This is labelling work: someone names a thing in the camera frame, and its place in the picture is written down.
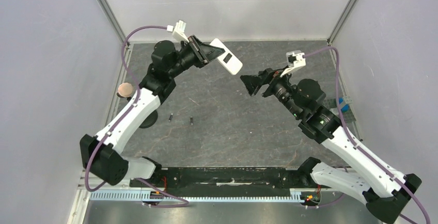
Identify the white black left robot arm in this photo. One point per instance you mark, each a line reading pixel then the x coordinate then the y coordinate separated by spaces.
pixel 101 153

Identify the grey lego baseplate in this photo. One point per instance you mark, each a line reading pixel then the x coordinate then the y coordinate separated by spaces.
pixel 332 106

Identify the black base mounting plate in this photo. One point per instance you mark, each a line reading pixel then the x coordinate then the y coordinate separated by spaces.
pixel 231 181

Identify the red and white remote control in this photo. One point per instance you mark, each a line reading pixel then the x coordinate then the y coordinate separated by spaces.
pixel 228 60

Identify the light blue toothed cable duct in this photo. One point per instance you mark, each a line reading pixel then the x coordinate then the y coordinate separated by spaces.
pixel 149 196

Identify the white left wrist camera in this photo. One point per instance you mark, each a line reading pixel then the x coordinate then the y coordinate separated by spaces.
pixel 178 31

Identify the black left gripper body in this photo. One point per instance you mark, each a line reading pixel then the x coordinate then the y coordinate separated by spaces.
pixel 191 56

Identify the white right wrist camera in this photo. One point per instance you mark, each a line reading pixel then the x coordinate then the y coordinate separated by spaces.
pixel 296 60

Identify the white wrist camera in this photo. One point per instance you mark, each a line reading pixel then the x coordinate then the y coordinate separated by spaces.
pixel 178 31
pixel 296 60

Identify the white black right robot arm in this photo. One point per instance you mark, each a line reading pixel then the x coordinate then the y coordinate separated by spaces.
pixel 384 190

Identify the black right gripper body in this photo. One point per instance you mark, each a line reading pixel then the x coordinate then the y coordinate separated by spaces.
pixel 269 82

